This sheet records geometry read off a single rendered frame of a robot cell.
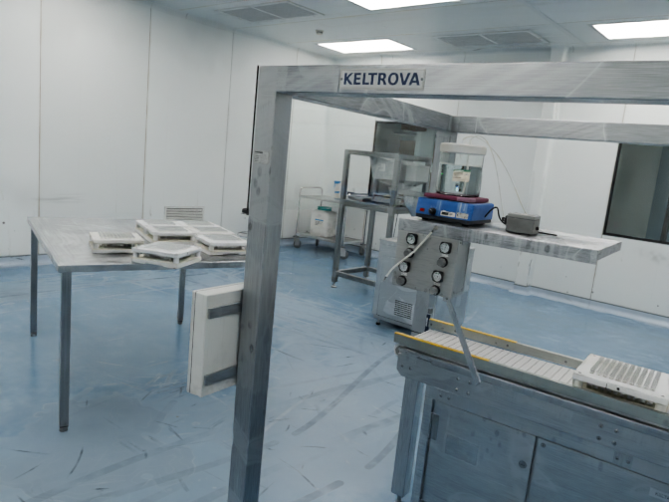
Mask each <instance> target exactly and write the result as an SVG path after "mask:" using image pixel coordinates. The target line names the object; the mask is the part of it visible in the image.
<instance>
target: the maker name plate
mask: <svg viewBox="0 0 669 502"><path fill-rule="evenodd" d="M425 76H426V69H425V68H389V69H341V70H340V77H339V89H340V90H388V91H423V90H424V84H425Z"/></svg>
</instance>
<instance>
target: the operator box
mask: <svg viewBox="0 0 669 502"><path fill-rule="evenodd" d="M243 287H244V282H240V283H234V284H229V285H223V286H217V287H211V288H205V289H200V290H194V291H193V292H192V307H191V324H190V341H189V359H188V376H187V392H190V393H192V394H195V395H198V396H200V397H203V396H205V395H208V394H211V393H213V392H216V391H219V390H221V389H224V388H227V387H229V386H232V385H235V384H236V381H237V367H238V355H239V341H240V328H241V314H242V301H243Z"/></svg>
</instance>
